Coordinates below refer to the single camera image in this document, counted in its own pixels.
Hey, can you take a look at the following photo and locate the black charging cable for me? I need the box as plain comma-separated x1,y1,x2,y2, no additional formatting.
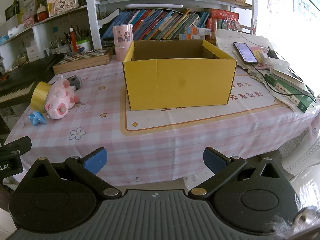
251,63,317,103

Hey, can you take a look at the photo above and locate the black smartphone with lit screen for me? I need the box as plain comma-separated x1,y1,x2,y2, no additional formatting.
233,42,259,64

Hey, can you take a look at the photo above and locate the black power adapter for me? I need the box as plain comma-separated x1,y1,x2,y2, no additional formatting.
267,46,279,59

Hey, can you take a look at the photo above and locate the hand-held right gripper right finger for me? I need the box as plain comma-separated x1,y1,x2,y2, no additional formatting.
187,147,292,199

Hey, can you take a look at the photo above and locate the wall poster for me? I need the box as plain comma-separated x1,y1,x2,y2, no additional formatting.
266,0,320,38

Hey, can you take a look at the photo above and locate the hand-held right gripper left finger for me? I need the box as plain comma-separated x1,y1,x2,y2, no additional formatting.
19,147,123,201

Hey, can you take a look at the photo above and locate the row of leaning books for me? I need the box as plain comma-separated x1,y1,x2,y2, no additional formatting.
101,8,210,42

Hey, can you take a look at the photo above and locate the white tube lamp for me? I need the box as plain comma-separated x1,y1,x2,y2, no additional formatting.
126,4,160,9

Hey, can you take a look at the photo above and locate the thick green book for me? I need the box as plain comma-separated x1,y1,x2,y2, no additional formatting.
264,73,316,113

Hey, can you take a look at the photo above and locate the black electronic keyboard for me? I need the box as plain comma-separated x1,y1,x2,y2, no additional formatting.
0,54,64,109

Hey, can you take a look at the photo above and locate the pink plush pig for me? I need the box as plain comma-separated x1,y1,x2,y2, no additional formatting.
44,79,80,119

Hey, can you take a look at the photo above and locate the thick red book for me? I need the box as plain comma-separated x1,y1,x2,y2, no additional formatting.
205,8,239,22

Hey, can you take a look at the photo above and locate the checkered wooden box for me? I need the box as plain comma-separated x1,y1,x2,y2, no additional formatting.
52,47,113,75

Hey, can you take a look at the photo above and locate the grey fuzzy cloth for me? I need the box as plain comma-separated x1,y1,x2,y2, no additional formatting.
267,205,320,240

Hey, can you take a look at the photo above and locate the blue wrapper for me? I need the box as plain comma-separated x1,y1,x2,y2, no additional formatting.
28,110,47,125

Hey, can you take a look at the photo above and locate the pen holder with pens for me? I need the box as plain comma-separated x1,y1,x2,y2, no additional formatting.
50,26,73,54

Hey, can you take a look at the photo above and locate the yellow tape roll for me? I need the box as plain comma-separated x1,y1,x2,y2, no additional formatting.
31,81,53,112

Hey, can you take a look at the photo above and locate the pink cylindrical cup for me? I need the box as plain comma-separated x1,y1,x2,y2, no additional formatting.
112,24,133,62

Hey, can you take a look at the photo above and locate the yellow cardboard box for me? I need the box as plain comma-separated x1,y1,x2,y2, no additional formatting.
122,39,237,111

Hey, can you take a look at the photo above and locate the white bookshelf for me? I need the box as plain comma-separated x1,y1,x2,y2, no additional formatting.
0,0,258,63

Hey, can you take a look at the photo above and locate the small white staple box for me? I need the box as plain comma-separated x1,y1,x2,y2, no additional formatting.
67,75,82,90

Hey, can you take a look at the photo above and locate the stack of white papers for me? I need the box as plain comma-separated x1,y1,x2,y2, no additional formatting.
215,29,275,70

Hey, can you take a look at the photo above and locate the orange and white carton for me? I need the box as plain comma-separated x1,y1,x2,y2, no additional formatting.
179,34,210,40
184,27,212,35

